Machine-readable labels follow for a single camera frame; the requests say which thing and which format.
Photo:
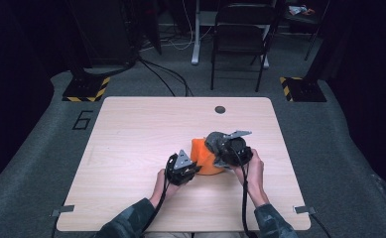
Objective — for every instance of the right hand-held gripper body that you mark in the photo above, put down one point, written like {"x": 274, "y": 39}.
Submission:
{"x": 236, "y": 150}

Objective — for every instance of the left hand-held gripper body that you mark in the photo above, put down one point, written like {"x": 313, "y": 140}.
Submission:
{"x": 177, "y": 172}

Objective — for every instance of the orange plush toy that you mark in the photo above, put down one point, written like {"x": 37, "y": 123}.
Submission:
{"x": 203, "y": 158}

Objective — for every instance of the grey fuzzy cloth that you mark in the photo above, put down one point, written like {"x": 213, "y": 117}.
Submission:
{"x": 214, "y": 140}

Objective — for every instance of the person's left hand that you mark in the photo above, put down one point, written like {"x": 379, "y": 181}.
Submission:
{"x": 159, "y": 191}

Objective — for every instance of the person's right hand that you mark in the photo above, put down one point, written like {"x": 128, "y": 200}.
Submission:
{"x": 256, "y": 178}

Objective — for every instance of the striped black stand base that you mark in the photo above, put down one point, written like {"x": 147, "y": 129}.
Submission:
{"x": 303, "y": 90}
{"x": 86, "y": 90}

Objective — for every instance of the black folding chair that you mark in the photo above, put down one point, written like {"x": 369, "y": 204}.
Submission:
{"x": 241, "y": 39}

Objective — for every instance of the white desk leg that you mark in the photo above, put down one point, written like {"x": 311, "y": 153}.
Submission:
{"x": 196, "y": 39}

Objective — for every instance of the grey table edge tab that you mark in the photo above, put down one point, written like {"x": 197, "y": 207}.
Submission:
{"x": 63, "y": 209}

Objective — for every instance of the black cabinet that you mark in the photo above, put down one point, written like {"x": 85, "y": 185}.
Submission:
{"x": 101, "y": 33}

